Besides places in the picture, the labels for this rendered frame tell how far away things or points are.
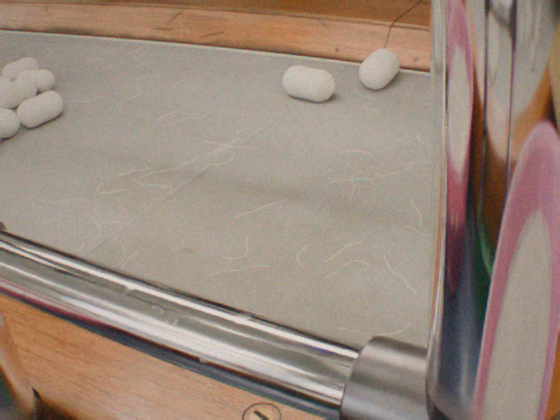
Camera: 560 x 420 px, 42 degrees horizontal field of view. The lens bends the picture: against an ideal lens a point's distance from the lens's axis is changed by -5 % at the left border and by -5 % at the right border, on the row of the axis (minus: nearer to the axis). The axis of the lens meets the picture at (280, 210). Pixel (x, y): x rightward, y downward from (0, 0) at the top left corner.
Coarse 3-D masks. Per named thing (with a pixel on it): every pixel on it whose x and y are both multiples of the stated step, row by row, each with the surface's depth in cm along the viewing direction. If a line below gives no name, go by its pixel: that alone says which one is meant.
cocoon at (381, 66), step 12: (384, 48) 50; (372, 60) 48; (384, 60) 48; (396, 60) 49; (360, 72) 48; (372, 72) 48; (384, 72) 48; (396, 72) 49; (372, 84) 48; (384, 84) 48
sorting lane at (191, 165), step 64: (0, 64) 62; (64, 64) 60; (128, 64) 58; (192, 64) 56; (256, 64) 55; (320, 64) 54; (64, 128) 49; (128, 128) 48; (192, 128) 47; (256, 128) 46; (320, 128) 45; (384, 128) 44; (0, 192) 42; (64, 192) 41; (128, 192) 40; (192, 192) 40; (256, 192) 39; (320, 192) 39; (384, 192) 38; (128, 256) 35; (192, 256) 35; (256, 256) 34; (320, 256) 34; (384, 256) 33; (320, 320) 30; (384, 320) 30
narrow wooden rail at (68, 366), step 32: (32, 320) 28; (32, 352) 26; (64, 352) 26; (96, 352) 26; (128, 352) 26; (32, 384) 25; (64, 384) 25; (96, 384) 24; (128, 384) 24; (160, 384) 24; (192, 384) 24; (224, 384) 24; (64, 416) 24; (96, 416) 23; (128, 416) 23; (160, 416) 23; (192, 416) 23; (224, 416) 23; (256, 416) 23; (288, 416) 23
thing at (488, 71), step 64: (448, 0) 8; (512, 0) 7; (448, 64) 8; (512, 64) 8; (448, 128) 9; (512, 128) 8; (448, 192) 9; (512, 192) 8; (0, 256) 17; (64, 256) 16; (448, 256) 10; (512, 256) 9; (0, 320) 21; (64, 320) 16; (128, 320) 15; (192, 320) 14; (256, 320) 14; (448, 320) 10; (512, 320) 9; (0, 384) 21; (256, 384) 13; (320, 384) 13; (384, 384) 12; (448, 384) 11; (512, 384) 10
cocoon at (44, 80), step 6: (24, 72) 54; (30, 72) 54; (36, 72) 54; (42, 72) 54; (48, 72) 54; (18, 78) 54; (30, 78) 54; (36, 78) 54; (42, 78) 54; (48, 78) 54; (36, 84) 54; (42, 84) 54; (48, 84) 54; (42, 90) 54; (48, 90) 54
